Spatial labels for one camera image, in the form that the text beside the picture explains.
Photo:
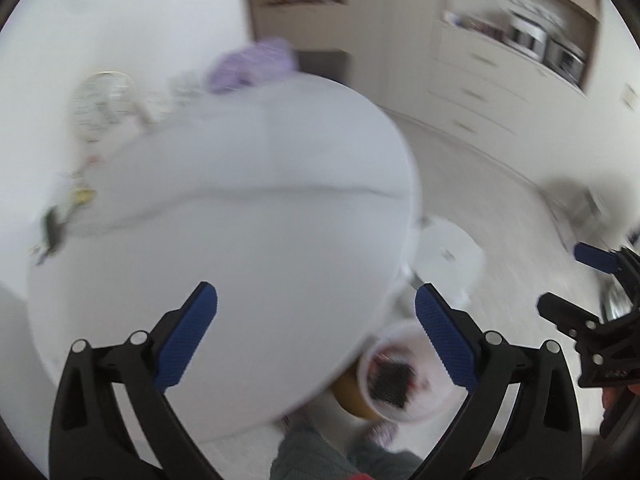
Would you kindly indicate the white round wall clock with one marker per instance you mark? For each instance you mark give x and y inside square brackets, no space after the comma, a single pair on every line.
[100,103]

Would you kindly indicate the white toaster oven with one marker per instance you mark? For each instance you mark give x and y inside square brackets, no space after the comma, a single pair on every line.
[525,36]

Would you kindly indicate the white round plastic stool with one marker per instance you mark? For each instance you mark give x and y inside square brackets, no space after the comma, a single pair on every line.
[449,259]

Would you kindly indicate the beige cabinet with drawers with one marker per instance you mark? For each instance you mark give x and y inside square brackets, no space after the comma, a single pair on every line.
[485,93]

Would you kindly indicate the grey square stool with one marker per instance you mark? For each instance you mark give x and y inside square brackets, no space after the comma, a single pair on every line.
[579,213]

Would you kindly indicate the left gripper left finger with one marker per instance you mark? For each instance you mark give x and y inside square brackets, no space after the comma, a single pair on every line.
[88,436]

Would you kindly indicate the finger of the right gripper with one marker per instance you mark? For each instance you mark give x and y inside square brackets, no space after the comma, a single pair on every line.
[569,319]
[604,261]

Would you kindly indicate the yellow binder clip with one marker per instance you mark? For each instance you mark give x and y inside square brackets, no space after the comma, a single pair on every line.
[83,196]

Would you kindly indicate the silver microwave oven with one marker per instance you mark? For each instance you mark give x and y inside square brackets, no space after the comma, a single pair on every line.
[566,60]

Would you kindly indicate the dark grey chair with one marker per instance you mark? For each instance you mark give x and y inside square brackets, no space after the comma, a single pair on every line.
[329,64]

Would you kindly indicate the black smartphone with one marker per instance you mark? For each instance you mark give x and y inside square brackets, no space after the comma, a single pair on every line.
[53,229]

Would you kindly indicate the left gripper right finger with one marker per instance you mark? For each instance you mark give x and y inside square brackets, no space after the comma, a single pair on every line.
[520,417]

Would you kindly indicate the right hand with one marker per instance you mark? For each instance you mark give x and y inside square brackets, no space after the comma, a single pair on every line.
[610,397]

